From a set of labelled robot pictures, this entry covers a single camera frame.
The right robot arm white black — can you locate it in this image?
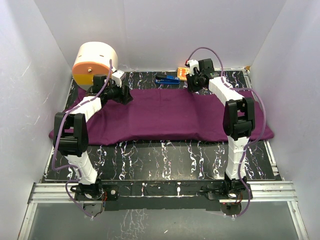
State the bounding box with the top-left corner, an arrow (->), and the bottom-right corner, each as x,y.
185,58 -> 255,199

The round white drawer box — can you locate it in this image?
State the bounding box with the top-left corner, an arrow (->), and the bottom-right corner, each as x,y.
72,41 -> 118,90

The black base frame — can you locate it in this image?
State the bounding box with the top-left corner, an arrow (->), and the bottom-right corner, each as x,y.
69,178 -> 253,212

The purple cloth wrap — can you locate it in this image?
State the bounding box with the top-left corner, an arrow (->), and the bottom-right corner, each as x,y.
48,87 -> 276,146

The blue black stapler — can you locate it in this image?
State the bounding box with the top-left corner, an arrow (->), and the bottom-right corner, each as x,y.
155,74 -> 181,85

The orange small box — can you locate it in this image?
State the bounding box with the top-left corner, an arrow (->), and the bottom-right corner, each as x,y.
176,67 -> 189,81

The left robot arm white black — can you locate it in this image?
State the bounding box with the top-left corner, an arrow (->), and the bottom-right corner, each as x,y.
53,70 -> 133,200

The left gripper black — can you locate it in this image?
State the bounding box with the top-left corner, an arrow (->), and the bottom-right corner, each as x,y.
104,79 -> 133,106

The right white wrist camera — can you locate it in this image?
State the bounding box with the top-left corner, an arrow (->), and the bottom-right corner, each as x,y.
185,59 -> 200,76

